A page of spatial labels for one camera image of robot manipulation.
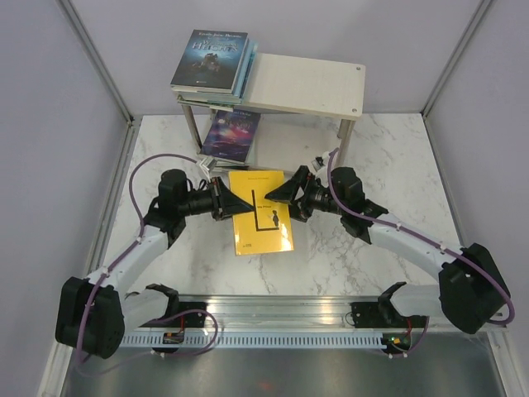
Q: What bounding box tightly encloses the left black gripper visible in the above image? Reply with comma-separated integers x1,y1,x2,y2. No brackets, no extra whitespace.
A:
178,176,254,221

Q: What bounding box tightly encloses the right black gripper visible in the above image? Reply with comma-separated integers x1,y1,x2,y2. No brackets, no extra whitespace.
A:
264,165,346,222

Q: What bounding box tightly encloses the pale green G book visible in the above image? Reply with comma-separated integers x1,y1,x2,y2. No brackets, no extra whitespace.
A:
200,124,257,167

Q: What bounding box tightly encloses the purple Robinson Crusoe book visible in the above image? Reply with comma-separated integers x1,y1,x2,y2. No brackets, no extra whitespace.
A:
200,110,261,165

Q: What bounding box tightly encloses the green yellow fantasy book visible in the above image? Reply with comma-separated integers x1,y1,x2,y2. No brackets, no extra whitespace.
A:
177,94,241,111

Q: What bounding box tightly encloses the light blue OS book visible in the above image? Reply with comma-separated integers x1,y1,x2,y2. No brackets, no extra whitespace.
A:
177,39,254,103

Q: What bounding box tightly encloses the dark castle cover book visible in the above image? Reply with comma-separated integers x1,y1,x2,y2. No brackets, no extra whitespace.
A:
170,29,249,93

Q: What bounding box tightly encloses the teal ocean cover book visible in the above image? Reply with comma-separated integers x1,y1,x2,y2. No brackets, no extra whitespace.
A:
177,41,260,104

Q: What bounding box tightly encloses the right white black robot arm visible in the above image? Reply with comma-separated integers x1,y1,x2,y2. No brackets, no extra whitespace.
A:
265,165,514,334

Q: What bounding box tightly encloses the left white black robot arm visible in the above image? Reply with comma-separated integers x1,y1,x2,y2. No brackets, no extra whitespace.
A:
55,169,255,359

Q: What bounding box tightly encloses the white two-tier wooden shelf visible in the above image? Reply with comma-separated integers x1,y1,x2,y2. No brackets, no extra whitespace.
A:
172,43,365,172

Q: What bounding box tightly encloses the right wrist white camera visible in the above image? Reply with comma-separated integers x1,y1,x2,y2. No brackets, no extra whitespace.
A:
311,151,330,174

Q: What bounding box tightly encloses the aluminium front frame rail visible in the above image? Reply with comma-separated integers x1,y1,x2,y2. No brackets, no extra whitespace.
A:
57,294,508,332

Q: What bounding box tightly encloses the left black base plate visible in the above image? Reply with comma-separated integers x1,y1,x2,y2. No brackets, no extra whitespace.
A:
152,302,207,354

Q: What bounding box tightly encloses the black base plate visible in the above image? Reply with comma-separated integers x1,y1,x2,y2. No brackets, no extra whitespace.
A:
349,300,429,359
152,302,207,354

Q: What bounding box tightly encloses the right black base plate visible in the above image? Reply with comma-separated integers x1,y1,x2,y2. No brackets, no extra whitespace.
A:
349,300,429,359

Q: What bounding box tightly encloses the white slotted cable duct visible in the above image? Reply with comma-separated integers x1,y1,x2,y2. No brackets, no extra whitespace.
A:
121,331,386,349

